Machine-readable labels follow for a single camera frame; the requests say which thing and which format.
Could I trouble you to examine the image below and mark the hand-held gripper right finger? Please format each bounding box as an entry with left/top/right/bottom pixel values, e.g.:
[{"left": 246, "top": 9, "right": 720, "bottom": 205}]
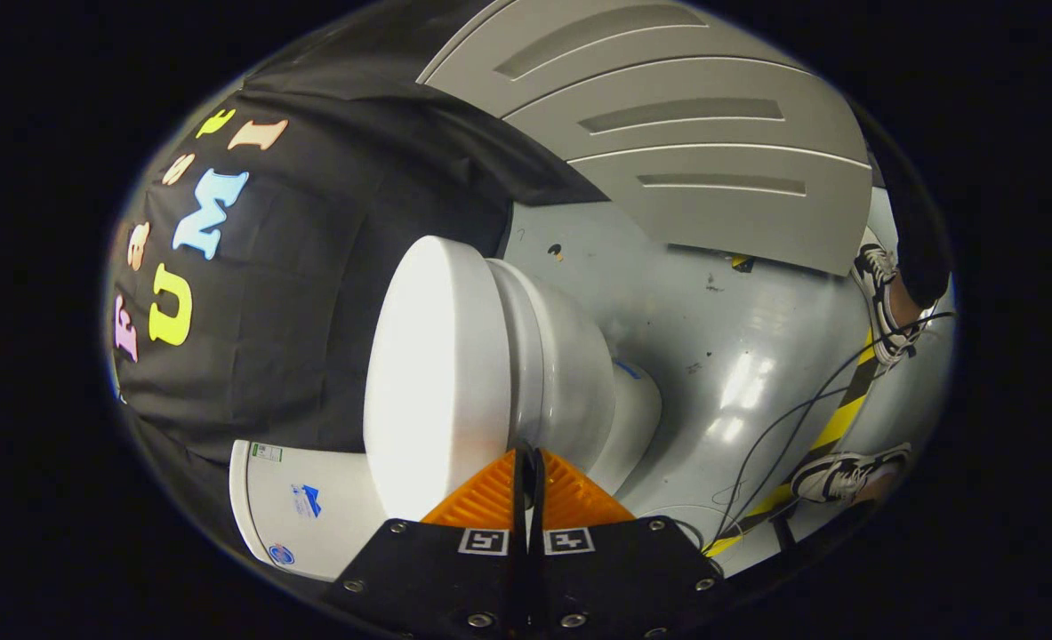
[{"left": 529, "top": 448, "right": 727, "bottom": 640}]

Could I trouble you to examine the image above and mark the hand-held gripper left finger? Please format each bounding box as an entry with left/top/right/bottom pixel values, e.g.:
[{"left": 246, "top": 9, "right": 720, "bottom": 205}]
[{"left": 323, "top": 448, "right": 532, "bottom": 640}]

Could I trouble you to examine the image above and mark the white toilet lid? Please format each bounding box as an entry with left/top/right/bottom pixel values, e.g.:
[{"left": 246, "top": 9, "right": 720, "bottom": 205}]
[{"left": 363, "top": 235, "right": 515, "bottom": 523}]

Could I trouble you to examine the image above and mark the person's right shoe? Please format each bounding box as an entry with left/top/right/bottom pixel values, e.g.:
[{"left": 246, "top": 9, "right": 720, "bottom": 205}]
[{"left": 791, "top": 444, "right": 914, "bottom": 507}]

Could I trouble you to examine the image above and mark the person's shoe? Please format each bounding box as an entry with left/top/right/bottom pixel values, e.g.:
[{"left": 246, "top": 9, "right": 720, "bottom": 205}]
[
  {"left": 791, "top": 444, "right": 914, "bottom": 507},
  {"left": 852, "top": 228, "right": 928, "bottom": 366}
]

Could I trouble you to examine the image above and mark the black backdrop cloth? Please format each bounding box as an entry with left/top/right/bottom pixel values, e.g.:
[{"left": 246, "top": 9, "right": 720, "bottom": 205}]
[{"left": 106, "top": 0, "right": 608, "bottom": 534}]

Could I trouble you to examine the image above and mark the person's left shoe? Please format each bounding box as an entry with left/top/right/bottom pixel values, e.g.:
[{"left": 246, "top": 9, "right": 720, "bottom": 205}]
[{"left": 852, "top": 228, "right": 928, "bottom": 366}]

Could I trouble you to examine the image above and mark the grey panelled cabinet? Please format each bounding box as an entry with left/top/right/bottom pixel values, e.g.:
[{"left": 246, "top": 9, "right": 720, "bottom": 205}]
[{"left": 416, "top": 0, "right": 874, "bottom": 277}]

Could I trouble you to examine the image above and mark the person's dark trouser leg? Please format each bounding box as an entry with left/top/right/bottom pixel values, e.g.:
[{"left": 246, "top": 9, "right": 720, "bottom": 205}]
[{"left": 871, "top": 133, "right": 954, "bottom": 308}]

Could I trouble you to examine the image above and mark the black floor cable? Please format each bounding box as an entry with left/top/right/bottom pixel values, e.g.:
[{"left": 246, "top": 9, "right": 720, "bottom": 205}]
[{"left": 712, "top": 310, "right": 958, "bottom": 536}]

